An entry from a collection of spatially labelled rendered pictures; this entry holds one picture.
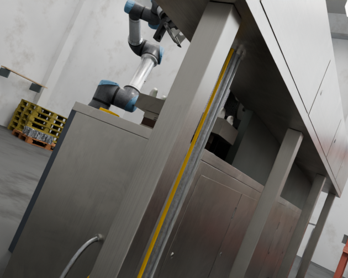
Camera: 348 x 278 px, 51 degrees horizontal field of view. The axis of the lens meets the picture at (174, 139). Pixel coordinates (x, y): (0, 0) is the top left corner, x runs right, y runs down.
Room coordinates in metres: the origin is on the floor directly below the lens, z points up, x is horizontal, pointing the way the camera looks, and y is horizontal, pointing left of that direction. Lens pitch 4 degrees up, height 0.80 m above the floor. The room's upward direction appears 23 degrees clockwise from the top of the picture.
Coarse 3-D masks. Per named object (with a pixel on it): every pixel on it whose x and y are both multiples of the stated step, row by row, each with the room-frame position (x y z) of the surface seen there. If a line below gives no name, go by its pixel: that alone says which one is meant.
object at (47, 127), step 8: (24, 104) 10.34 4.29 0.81; (32, 104) 10.02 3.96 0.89; (16, 112) 10.28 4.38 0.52; (24, 112) 10.07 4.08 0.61; (32, 112) 9.91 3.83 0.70; (40, 112) 9.98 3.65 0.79; (48, 112) 10.61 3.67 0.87; (16, 120) 10.21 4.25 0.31; (24, 120) 10.18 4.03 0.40; (32, 120) 9.92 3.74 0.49; (40, 120) 10.52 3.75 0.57; (48, 120) 10.34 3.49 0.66; (56, 120) 11.09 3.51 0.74; (8, 128) 10.29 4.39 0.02; (16, 128) 10.08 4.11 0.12; (32, 128) 9.96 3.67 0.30; (40, 128) 10.63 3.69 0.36; (48, 128) 10.39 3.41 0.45; (56, 128) 11.00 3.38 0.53; (56, 136) 10.69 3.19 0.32
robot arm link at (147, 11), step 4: (144, 8) 1.93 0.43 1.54; (148, 8) 1.93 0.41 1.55; (144, 12) 1.93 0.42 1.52; (148, 12) 1.93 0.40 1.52; (152, 12) 1.90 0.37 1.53; (144, 16) 1.94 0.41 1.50; (148, 16) 1.93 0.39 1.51; (152, 16) 1.92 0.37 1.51; (156, 16) 1.91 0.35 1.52; (144, 20) 1.97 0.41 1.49; (148, 20) 1.95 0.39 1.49; (152, 20) 1.94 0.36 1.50; (156, 20) 1.94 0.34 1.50; (160, 20) 1.94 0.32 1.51; (148, 24) 1.99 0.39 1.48; (152, 24) 1.96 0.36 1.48; (156, 24) 1.96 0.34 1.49; (152, 28) 1.98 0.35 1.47; (156, 28) 1.99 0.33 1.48
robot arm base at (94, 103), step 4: (92, 100) 2.13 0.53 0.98; (96, 100) 2.11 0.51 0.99; (100, 100) 2.11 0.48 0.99; (88, 104) 2.13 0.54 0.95; (92, 104) 2.11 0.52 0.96; (96, 104) 2.11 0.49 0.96; (100, 104) 2.11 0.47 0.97; (104, 104) 2.12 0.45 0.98; (108, 104) 2.14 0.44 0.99; (96, 108) 2.10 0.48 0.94; (104, 108) 2.12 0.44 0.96; (108, 108) 2.15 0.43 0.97
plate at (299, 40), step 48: (192, 0) 0.74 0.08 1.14; (240, 0) 0.66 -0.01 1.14; (288, 0) 0.81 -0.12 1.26; (240, 48) 0.89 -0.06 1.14; (288, 48) 0.92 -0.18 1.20; (240, 96) 1.32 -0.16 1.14; (288, 96) 1.09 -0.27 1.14; (336, 96) 1.63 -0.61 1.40; (336, 144) 2.09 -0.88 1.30; (336, 192) 2.93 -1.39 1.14
